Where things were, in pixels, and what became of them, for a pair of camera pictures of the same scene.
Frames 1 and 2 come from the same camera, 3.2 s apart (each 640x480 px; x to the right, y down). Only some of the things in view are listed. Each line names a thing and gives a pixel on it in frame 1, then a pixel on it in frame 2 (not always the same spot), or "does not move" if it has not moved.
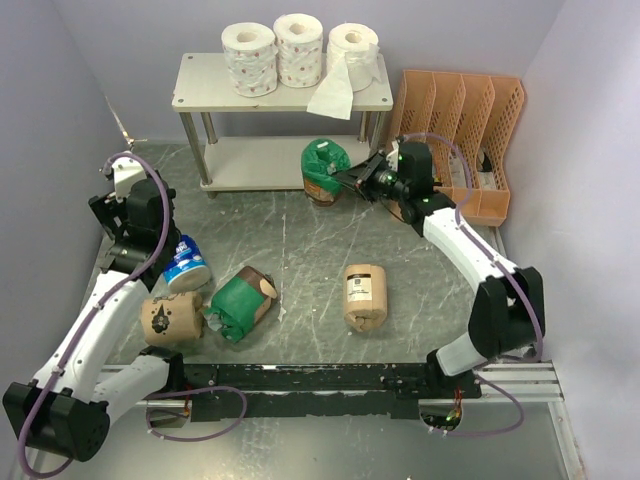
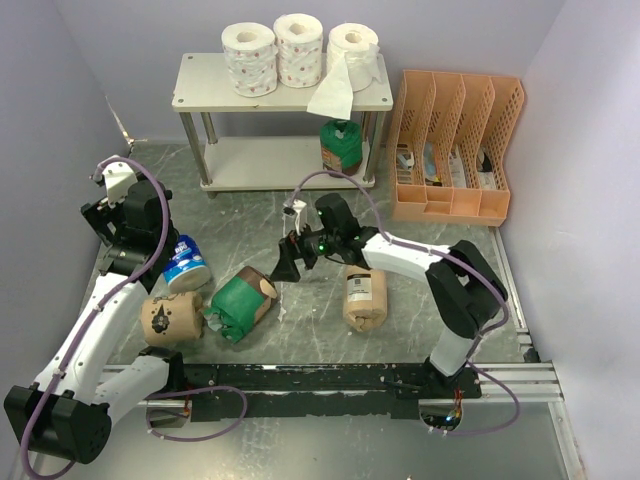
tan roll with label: x=365 y=298 does not move
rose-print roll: x=251 y=57 does not move
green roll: x=319 y=159 → x=341 y=146
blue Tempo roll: x=188 y=270 does not move
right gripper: x=355 y=178 → x=286 y=269
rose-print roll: x=299 y=48 does not move
